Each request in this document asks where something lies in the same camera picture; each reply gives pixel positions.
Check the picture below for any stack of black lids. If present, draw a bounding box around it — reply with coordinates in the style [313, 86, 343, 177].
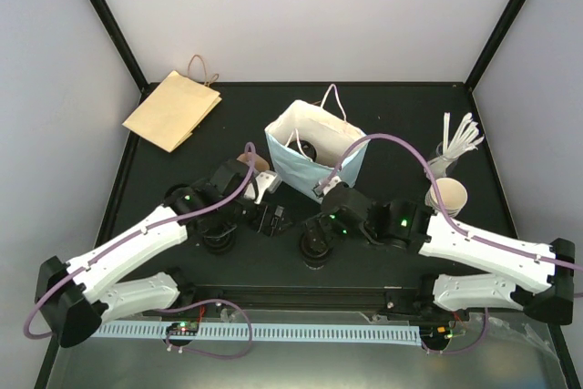
[202, 231, 236, 255]

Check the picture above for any light blue paper bag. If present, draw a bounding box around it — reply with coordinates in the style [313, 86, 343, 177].
[264, 84, 367, 203]

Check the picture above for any stack of white paper cups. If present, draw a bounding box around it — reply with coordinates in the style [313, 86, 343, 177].
[424, 177, 468, 218]

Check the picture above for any black paper cup from stack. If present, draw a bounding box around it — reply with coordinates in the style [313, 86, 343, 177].
[304, 261, 327, 271]

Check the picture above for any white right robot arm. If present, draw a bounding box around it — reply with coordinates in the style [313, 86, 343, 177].
[302, 178, 575, 325]

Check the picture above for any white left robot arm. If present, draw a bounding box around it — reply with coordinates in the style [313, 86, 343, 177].
[35, 159, 284, 348]

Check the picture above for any black paper coffee cup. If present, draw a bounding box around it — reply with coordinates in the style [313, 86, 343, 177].
[163, 183, 190, 206]

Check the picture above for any black circuit board with leds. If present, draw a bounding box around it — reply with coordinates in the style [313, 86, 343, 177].
[166, 322, 199, 336]

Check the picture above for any brown kraft paper bag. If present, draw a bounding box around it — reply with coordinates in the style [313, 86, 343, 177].
[123, 71, 221, 152]

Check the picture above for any clear cup of stirrers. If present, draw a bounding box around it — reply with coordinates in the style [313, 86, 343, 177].
[428, 112, 485, 179]

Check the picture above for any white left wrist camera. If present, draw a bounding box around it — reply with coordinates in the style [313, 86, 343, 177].
[243, 170, 281, 205]

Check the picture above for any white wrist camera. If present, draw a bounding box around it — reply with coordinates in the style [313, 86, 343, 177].
[243, 170, 281, 205]
[312, 175, 343, 199]

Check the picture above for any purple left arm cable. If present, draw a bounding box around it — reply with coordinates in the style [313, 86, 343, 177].
[23, 141, 257, 341]

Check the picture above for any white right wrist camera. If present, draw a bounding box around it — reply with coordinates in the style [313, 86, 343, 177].
[312, 175, 343, 199]

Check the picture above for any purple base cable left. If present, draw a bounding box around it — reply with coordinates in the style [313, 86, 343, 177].
[161, 298, 254, 360]

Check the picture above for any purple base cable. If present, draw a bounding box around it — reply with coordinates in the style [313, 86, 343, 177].
[161, 298, 254, 360]
[421, 306, 491, 357]

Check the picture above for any light blue cable duct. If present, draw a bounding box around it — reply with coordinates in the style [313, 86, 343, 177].
[93, 321, 421, 346]

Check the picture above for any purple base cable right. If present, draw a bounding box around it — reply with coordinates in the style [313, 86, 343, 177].
[421, 306, 491, 357]

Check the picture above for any black frame post left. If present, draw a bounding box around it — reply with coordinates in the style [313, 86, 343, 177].
[88, 0, 149, 93]

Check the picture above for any black frame post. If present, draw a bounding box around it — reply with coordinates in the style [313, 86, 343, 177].
[465, 0, 527, 92]
[88, 0, 149, 93]

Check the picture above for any black frame post right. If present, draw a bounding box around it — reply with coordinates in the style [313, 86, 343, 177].
[465, 0, 527, 92]

